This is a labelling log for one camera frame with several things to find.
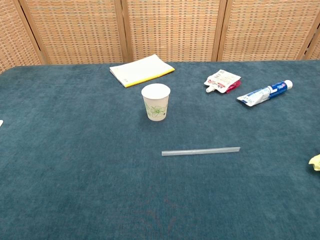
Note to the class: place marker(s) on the blue white toothpaste tube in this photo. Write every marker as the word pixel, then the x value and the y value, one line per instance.
pixel 262 93

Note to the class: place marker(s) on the crumpled yellow paper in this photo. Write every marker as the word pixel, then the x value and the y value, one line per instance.
pixel 316 162

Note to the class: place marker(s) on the white paper cup green flower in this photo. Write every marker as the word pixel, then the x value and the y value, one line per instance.
pixel 156 107

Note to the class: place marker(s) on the white notebook yellow edge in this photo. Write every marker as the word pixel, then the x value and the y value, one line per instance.
pixel 141 70

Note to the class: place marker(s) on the transparent plastic straw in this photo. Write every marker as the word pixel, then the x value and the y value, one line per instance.
pixel 200 151

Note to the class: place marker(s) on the white red spout pouch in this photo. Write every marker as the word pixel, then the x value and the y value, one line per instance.
pixel 222 80

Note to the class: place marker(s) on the woven folding screen panel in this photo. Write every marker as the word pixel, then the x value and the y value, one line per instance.
pixel 175 30
pixel 12 37
pixel 270 30
pixel 315 47
pixel 75 30

